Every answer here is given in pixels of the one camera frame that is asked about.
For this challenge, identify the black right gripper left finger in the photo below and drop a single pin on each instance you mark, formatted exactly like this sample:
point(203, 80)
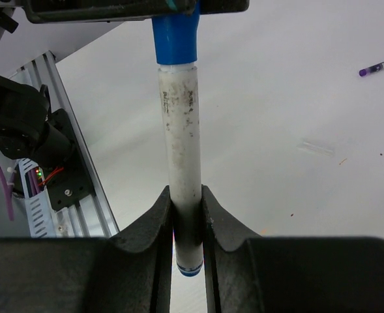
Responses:
point(128, 272)

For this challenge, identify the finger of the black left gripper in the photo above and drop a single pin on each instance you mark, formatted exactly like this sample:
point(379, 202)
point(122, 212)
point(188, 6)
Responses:
point(45, 11)

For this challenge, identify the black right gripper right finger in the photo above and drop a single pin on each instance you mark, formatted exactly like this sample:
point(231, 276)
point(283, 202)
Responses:
point(246, 272)

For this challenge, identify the blue marker cap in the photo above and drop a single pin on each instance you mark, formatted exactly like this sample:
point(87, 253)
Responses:
point(175, 37)

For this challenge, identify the transparent pen cap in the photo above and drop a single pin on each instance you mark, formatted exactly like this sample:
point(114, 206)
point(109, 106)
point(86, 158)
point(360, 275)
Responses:
point(316, 148)

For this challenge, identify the white marker pen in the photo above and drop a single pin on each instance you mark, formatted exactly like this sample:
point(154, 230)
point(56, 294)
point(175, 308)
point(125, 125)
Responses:
point(178, 88)

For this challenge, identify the purple gel pen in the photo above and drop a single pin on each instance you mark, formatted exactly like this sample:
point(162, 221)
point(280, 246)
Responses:
point(372, 69)

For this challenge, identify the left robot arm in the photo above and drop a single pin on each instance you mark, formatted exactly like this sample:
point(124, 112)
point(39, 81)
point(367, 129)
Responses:
point(7, 23)

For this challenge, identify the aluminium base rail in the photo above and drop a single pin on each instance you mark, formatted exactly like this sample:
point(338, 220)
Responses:
point(91, 216)

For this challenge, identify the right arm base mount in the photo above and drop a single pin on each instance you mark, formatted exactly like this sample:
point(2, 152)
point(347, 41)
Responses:
point(29, 128)

